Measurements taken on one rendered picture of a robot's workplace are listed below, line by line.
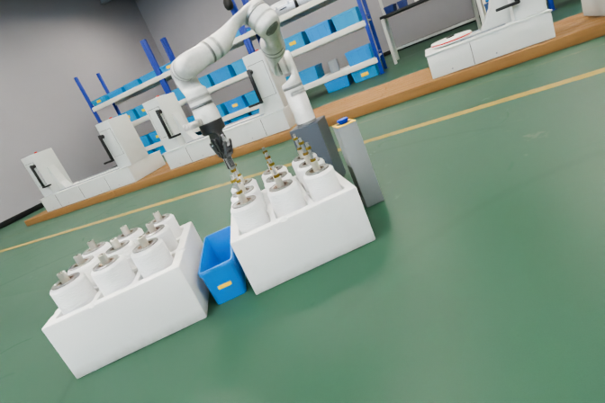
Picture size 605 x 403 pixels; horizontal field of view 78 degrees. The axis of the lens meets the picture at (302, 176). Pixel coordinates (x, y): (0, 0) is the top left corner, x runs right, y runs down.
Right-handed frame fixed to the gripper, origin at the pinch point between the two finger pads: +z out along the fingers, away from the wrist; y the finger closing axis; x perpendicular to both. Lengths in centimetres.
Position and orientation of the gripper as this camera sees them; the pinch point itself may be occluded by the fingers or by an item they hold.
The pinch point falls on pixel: (230, 163)
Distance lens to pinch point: 120.2
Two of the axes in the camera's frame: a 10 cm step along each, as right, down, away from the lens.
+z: 3.8, 8.9, 2.7
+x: -7.3, 4.6, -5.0
